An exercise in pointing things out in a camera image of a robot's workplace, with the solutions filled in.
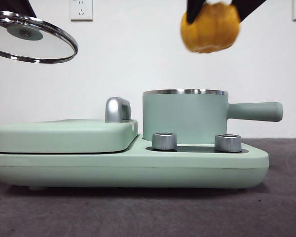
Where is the yellow pumpkin with green stem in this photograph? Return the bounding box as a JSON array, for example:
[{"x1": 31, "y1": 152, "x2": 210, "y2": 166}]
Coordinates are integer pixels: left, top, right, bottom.
[{"x1": 180, "y1": 1, "x2": 241, "y2": 54}]

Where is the mint green breakfast machine base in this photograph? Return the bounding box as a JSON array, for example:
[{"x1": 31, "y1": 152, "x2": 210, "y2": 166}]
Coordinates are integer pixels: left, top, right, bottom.
[{"x1": 0, "y1": 134, "x2": 270, "y2": 192}]

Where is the silver control knob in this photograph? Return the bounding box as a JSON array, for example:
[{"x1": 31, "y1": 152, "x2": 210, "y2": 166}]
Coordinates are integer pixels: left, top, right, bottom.
[
  {"x1": 214, "y1": 134, "x2": 242, "y2": 153},
  {"x1": 151, "y1": 132, "x2": 178, "y2": 151}
]

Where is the mint green griddle cover, silver handle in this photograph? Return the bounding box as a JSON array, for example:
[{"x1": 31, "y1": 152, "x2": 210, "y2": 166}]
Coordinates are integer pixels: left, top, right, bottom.
[{"x1": 0, "y1": 97, "x2": 139, "y2": 154}]

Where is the mint green pot with handle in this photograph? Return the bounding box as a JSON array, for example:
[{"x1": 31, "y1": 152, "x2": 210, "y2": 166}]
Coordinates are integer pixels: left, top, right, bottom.
[{"x1": 142, "y1": 88, "x2": 284, "y2": 145}]

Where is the glass lid with green knob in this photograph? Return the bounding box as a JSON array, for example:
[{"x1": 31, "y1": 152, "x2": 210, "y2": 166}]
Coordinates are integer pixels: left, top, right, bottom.
[{"x1": 0, "y1": 10, "x2": 79, "y2": 64}]

